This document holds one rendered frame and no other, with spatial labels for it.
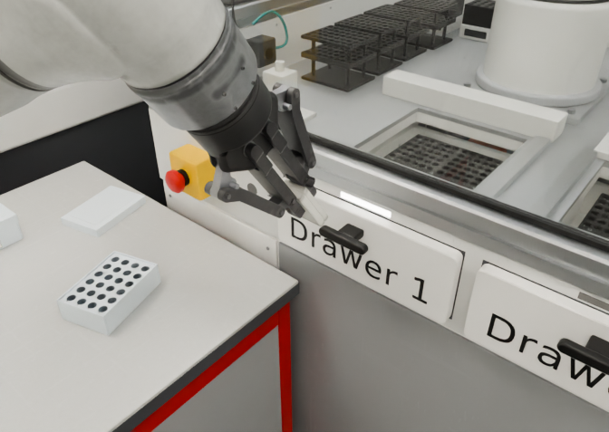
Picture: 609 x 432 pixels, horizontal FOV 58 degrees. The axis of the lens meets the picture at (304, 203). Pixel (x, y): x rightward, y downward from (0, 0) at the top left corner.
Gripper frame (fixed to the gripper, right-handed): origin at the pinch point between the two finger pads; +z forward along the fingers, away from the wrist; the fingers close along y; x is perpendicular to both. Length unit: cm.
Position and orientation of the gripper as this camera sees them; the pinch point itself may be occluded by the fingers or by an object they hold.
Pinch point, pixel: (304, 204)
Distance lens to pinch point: 60.0
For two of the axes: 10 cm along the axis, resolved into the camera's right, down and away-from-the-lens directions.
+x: -7.7, -3.4, 5.4
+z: 3.7, 4.5, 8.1
